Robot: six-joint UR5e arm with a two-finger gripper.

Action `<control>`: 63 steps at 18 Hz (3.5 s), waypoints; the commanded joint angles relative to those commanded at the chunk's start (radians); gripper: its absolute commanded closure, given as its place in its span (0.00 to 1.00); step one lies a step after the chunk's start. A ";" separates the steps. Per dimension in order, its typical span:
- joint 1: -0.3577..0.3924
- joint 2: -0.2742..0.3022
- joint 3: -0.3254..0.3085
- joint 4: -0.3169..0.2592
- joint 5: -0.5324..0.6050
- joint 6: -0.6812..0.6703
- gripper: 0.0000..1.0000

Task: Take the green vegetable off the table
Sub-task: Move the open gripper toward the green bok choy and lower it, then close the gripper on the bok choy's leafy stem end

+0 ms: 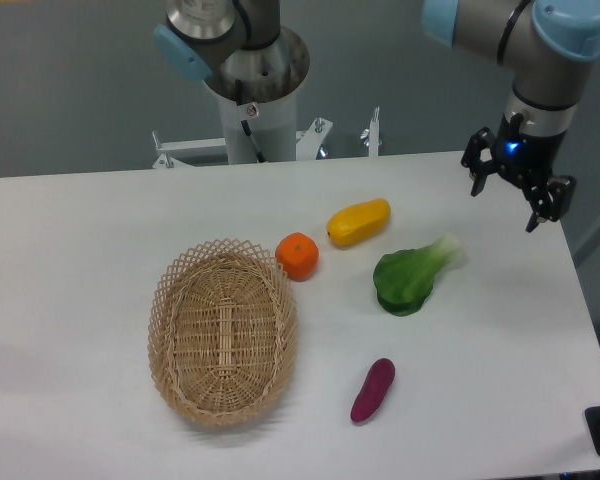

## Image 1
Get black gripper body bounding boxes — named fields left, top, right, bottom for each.
left=490, top=113, right=562, bottom=189

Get white metal base frame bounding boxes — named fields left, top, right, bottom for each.
left=152, top=106, right=382, bottom=169

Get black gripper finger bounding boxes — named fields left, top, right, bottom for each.
left=524, top=175, right=576, bottom=233
left=461, top=127, right=495, bottom=197

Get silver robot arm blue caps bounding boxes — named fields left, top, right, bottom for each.
left=154, top=1, right=600, bottom=229

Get orange tangerine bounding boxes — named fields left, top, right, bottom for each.
left=275, top=232, right=319, bottom=281

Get yellow mango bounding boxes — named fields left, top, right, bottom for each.
left=326, top=198, right=391, bottom=248

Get oval wicker basket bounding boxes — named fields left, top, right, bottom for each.
left=148, top=239, right=298, bottom=427

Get purple sweet potato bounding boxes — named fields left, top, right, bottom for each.
left=350, top=358, right=396, bottom=423

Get green bok choy vegetable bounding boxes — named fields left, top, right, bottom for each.
left=372, top=234, right=463, bottom=317

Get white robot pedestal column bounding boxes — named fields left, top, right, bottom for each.
left=216, top=94, right=297, bottom=165

